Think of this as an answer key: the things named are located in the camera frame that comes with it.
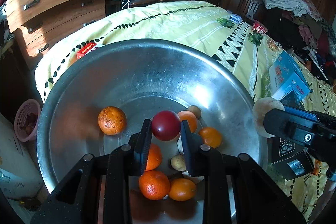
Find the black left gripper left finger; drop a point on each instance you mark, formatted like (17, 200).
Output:
(127, 160)

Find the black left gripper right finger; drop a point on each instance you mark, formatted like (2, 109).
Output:
(203, 160)

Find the red tomato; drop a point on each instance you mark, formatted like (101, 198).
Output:
(166, 125)

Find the orange mandarin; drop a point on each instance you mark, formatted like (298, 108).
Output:
(112, 120)

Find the black appliance box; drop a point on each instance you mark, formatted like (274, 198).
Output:
(288, 159)

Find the blue white food box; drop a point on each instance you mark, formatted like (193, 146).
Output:
(284, 76)

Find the large steel bowl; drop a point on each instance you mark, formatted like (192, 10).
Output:
(141, 77)

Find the pink plastic basket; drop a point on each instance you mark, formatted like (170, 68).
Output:
(26, 120)

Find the pile of clothes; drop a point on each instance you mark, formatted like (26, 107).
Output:
(298, 26)

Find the green leafy vegetable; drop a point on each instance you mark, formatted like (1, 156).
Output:
(255, 38)

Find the small red box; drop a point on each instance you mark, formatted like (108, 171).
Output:
(85, 50)

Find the red instant noodle cup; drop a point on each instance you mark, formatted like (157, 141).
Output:
(259, 28)

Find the wooden drawer dresser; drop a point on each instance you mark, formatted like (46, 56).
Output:
(39, 24)

